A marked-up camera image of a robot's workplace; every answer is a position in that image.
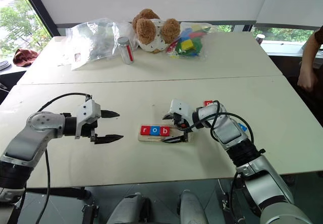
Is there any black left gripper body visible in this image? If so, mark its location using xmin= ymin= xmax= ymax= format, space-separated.
xmin=80 ymin=121 xmax=99 ymax=142

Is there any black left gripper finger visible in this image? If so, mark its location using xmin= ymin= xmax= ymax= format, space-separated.
xmin=100 ymin=109 xmax=121 ymax=120
xmin=94 ymin=134 xmax=125 ymax=145

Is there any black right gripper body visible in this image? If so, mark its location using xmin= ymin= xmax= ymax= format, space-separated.
xmin=173 ymin=113 xmax=194 ymax=134

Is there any wooden letter tray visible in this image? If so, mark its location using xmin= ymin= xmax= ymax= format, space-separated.
xmin=137 ymin=124 xmax=193 ymax=144

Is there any dark rounded robot leg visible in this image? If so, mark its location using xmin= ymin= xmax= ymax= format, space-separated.
xmin=178 ymin=189 xmax=209 ymax=224
xmin=106 ymin=193 xmax=152 ymax=224

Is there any bag of colourful blocks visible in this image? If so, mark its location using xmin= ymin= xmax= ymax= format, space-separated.
xmin=166 ymin=22 xmax=216 ymax=61

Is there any person's bare hand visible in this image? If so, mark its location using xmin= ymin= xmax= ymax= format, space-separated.
xmin=297 ymin=68 xmax=318 ymax=92

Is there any clear jar silver lid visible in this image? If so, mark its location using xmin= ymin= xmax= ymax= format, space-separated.
xmin=117 ymin=36 xmax=135 ymax=65

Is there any clear plastic bag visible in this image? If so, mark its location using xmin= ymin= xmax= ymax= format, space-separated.
xmin=64 ymin=18 xmax=138 ymax=71

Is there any brown teddy bear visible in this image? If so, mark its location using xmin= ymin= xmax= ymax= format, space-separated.
xmin=131 ymin=8 xmax=181 ymax=54

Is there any red-brown cloth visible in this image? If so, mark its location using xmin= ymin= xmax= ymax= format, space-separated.
xmin=12 ymin=48 xmax=40 ymax=68

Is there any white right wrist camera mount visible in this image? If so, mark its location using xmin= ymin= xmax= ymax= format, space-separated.
xmin=169 ymin=98 xmax=195 ymax=124

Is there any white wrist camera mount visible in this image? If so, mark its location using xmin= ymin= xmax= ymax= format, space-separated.
xmin=169 ymin=98 xmax=195 ymax=124
xmin=75 ymin=99 xmax=102 ymax=140

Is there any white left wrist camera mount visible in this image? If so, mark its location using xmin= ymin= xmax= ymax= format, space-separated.
xmin=75 ymin=99 xmax=102 ymax=140

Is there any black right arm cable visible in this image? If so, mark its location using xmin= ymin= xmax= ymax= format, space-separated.
xmin=176 ymin=100 xmax=254 ymax=144

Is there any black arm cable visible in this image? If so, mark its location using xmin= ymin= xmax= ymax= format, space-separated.
xmin=35 ymin=92 xmax=92 ymax=224
xmin=176 ymin=100 xmax=254 ymax=144

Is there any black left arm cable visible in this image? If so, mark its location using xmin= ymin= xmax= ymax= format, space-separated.
xmin=35 ymin=92 xmax=92 ymax=224

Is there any black window frame post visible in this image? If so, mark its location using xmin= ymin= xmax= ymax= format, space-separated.
xmin=17 ymin=0 xmax=61 ymax=37

